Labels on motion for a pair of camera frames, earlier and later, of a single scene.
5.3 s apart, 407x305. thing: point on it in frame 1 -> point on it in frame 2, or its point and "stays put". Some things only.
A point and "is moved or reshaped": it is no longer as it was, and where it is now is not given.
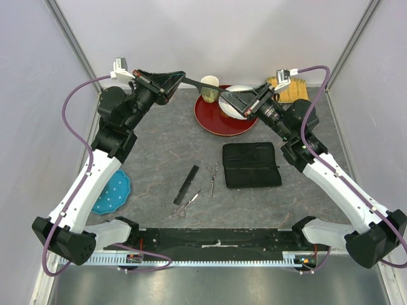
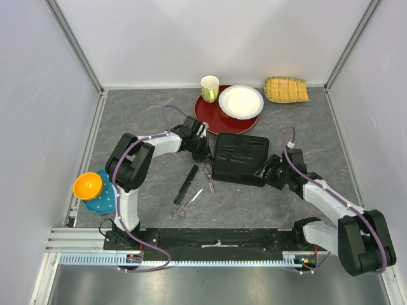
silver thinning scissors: (212, 171) is moved or reshaped
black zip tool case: (250, 164) is moved or reshaped
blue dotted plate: (114, 195) stays put
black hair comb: (186, 185) stays put
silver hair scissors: (181, 212) stays put
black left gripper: (162, 85) -> (205, 154)
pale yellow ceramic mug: (208, 94) stays put
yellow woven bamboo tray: (296, 89) stays put
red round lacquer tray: (211, 118) stays put
